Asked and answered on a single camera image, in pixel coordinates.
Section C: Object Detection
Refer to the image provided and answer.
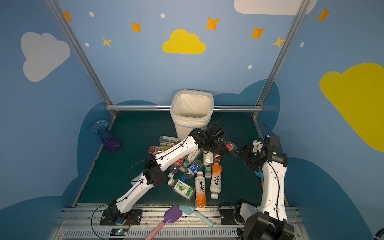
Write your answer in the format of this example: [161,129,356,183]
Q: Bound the brown tea bottle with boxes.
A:
[214,154,223,164]

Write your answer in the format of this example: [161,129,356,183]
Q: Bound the small clear red label bottle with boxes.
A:
[224,141,239,158]

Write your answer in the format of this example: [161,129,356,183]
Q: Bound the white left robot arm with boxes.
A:
[100,124,225,226]

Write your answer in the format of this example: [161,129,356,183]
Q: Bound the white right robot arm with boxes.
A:
[237,144,295,240]

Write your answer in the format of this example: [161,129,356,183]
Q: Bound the white bin liner bag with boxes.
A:
[170,89,215,128]

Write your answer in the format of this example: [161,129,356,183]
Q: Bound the white ribbed trash bin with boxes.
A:
[170,89,215,141]

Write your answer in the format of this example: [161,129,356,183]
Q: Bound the clear bottle bird label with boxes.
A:
[179,150,201,173]

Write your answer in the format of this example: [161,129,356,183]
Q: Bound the small blue label bottle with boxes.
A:
[180,160,204,182]

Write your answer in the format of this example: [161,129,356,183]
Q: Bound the orange white tea bottle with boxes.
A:
[210,163,222,200]

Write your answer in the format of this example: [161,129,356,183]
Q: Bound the clear square bottle green label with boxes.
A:
[159,136,180,146]

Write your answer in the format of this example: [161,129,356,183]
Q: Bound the orange milk tea bottle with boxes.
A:
[195,172,207,208]

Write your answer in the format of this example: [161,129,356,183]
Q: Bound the lime label square bottle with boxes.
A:
[168,178,196,200]

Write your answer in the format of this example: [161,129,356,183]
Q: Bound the red gold energy drink bottle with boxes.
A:
[149,146,172,155]

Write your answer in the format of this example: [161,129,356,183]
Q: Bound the teal silicone spatula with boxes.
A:
[179,205,215,228]

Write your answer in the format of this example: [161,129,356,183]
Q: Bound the purple pink spatula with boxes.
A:
[145,205,183,240]

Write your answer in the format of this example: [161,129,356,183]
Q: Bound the purple ribbed plastic vase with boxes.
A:
[91,120,122,153]

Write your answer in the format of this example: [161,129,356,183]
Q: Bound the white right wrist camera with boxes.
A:
[253,140,264,153]

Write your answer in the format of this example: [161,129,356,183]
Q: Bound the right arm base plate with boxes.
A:
[219,209,243,225]

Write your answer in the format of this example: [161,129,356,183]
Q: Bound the aluminium frame rail back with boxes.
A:
[106,105,263,112]

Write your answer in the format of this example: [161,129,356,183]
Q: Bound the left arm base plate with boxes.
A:
[100,209,143,226]

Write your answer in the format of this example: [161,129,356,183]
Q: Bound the aluminium frame post right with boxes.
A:
[256,0,311,108]

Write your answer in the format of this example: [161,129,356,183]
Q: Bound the aluminium frame post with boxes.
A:
[256,0,311,108]
[45,0,113,105]

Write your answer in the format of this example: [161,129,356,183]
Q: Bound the aluminium frame post left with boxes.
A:
[45,0,113,105]

